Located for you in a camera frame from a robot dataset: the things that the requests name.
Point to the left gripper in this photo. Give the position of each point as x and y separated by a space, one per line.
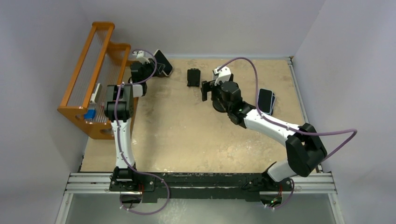
152 65

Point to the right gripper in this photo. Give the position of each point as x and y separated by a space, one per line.
209 87

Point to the white smartphone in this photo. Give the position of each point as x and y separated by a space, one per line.
161 58

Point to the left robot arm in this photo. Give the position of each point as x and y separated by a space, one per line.
119 109

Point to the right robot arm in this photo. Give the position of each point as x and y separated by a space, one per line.
304 148

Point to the black folding phone stand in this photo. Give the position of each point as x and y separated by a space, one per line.
193 77

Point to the orange wooden rack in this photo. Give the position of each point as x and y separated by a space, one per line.
101 61

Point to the white item in rack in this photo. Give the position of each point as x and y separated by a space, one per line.
96 93

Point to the blue block in rack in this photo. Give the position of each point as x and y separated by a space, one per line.
90 115

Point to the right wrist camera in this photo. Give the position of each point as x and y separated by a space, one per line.
221 75

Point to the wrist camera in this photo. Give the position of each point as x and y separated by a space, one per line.
221 75
141 56

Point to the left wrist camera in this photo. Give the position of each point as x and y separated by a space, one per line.
141 56

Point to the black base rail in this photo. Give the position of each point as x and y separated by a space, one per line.
150 188

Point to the aluminium frame rail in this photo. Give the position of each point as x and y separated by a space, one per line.
98 183

